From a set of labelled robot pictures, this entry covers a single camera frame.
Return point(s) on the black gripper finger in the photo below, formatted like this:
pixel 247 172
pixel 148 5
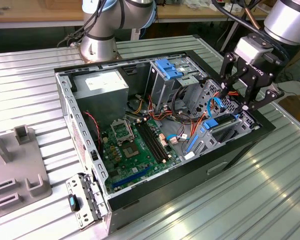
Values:
pixel 227 66
pixel 273 93

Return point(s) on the hard disk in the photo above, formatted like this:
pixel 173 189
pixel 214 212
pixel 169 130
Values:
pixel 212 124

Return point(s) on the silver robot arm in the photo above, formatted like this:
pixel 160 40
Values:
pixel 285 22

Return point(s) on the metal disk bay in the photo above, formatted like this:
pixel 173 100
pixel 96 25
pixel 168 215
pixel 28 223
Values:
pixel 205 145

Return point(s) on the white low board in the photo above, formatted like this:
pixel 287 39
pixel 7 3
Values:
pixel 297 87

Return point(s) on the brown cardboard box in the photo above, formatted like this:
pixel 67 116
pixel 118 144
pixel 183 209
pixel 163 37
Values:
pixel 297 107

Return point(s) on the copper coloured tube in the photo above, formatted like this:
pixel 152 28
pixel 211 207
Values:
pixel 253 20

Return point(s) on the blue drive bay latch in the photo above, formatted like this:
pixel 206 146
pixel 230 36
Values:
pixel 168 70

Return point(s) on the wooden desk white legs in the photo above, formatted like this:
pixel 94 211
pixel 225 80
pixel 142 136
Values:
pixel 190 15

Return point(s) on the metal optical drive cage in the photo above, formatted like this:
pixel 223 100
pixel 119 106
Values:
pixel 162 90

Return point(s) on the pink board connector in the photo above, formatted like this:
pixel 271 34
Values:
pixel 173 141

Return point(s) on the white connector plug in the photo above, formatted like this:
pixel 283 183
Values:
pixel 189 156

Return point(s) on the black RAM slot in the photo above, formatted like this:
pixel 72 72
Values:
pixel 150 142
pixel 156 140

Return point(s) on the black PC case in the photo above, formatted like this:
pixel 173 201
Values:
pixel 190 180

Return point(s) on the green motherboard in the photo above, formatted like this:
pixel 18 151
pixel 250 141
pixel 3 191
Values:
pixel 140 160

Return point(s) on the CPU socket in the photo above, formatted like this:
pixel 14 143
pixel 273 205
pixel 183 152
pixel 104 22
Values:
pixel 131 151

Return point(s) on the grey power supply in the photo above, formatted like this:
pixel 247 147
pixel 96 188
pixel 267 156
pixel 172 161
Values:
pixel 102 100

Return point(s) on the blue expansion slot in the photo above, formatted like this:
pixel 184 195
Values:
pixel 130 178

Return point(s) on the grey parts rack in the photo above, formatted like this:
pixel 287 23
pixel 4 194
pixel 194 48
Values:
pixel 15 160

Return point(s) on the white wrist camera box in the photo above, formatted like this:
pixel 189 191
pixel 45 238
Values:
pixel 250 50

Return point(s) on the metal slot retention bracket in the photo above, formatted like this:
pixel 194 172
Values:
pixel 72 183

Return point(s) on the black blue bracket latch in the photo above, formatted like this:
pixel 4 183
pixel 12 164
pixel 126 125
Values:
pixel 73 202

